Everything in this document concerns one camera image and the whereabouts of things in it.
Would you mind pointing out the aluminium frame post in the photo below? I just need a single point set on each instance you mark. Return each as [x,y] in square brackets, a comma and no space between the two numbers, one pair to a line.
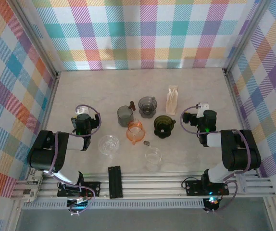
[37,36]
[243,36]

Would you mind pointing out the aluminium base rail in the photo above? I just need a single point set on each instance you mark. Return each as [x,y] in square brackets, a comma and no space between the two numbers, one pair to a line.
[152,183]

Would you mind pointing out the orange coffee dripper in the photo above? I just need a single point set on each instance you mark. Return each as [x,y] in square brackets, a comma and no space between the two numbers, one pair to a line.
[135,134]

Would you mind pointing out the beige paper filter stack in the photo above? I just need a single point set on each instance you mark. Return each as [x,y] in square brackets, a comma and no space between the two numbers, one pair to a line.
[172,101]

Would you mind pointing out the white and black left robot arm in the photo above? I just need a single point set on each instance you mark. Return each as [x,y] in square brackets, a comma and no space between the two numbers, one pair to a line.
[41,149]

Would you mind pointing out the smoke grey coffee dripper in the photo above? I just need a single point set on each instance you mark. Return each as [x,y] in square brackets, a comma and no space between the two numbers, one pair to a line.
[147,106]

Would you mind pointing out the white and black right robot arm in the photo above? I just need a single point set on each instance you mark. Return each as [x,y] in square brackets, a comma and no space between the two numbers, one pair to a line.
[241,149]

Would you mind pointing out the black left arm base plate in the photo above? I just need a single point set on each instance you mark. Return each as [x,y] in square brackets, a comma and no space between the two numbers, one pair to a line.
[93,187]

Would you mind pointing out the white labelled module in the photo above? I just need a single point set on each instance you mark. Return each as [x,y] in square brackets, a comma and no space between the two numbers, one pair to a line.
[32,192]

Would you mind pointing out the clear coffee dripper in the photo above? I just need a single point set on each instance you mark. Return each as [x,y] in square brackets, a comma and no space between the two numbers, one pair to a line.
[108,144]

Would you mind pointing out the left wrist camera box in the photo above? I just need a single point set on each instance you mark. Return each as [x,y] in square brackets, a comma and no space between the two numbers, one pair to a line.
[82,110]

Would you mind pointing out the clear glass server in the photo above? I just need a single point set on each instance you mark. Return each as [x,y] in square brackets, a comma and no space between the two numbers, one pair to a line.
[153,157]

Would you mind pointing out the black bracket bar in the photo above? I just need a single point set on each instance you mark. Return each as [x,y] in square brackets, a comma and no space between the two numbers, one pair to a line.
[115,182]

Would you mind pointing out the aluminium side rail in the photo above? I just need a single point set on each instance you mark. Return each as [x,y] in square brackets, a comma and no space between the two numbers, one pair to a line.
[50,101]
[235,101]

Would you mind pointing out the clear plastic bracket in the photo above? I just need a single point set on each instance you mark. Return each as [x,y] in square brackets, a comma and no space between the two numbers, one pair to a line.
[241,184]

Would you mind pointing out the dark green coffee dripper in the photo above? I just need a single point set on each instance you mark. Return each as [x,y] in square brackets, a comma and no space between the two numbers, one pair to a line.
[163,125]

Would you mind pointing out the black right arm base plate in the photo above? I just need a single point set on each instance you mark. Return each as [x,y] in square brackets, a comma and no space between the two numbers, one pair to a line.
[193,187]

